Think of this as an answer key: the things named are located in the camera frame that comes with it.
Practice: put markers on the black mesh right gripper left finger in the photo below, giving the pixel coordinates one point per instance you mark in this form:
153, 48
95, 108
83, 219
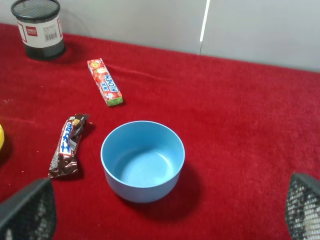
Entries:
29, 214

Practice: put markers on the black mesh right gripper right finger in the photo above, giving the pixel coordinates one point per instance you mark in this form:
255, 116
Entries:
302, 207

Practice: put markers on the brown chocolate bar wrapper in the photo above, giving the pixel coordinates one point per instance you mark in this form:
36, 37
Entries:
64, 162

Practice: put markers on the yellow plush banana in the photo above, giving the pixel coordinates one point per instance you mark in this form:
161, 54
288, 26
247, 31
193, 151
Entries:
2, 137

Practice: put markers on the red table cloth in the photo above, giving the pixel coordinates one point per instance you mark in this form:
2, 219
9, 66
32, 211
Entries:
245, 128

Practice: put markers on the blue plastic bowl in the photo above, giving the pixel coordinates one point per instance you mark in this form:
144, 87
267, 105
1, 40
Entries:
142, 160

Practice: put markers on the red Hi-Chew candy box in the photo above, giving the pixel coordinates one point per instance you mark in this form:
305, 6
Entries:
105, 83

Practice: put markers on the black mesh pen holder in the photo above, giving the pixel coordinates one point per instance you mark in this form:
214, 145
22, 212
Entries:
40, 28

